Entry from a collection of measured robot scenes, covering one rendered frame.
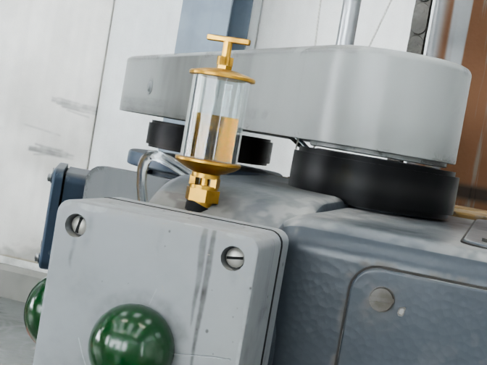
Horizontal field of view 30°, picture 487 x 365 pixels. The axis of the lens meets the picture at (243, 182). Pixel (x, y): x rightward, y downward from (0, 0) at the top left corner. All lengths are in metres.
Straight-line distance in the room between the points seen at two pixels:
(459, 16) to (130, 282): 0.58
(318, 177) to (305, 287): 0.12
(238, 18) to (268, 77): 5.23
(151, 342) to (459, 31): 0.59
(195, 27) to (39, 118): 1.42
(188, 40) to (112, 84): 0.84
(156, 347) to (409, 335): 0.10
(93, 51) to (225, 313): 5.86
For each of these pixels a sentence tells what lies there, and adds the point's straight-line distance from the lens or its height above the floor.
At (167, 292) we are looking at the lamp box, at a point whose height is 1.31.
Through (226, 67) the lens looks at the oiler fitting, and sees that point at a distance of 0.39.
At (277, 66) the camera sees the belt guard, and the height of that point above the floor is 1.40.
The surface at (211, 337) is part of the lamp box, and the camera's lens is 0.31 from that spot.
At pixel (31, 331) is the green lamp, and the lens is 0.35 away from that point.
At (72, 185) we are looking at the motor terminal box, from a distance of 0.82.
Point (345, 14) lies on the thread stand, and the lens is 0.70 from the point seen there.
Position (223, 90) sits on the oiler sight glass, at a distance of 0.38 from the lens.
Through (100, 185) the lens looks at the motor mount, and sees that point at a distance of 0.80.
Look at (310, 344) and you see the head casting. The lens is 0.35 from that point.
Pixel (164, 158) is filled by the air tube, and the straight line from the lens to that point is 0.47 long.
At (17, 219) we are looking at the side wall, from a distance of 6.36.
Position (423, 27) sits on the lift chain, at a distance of 0.90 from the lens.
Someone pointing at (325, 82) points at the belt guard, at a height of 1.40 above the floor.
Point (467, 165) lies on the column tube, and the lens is 0.83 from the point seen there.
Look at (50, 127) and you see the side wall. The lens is 6.24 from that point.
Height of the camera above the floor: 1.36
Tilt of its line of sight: 3 degrees down
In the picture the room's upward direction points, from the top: 10 degrees clockwise
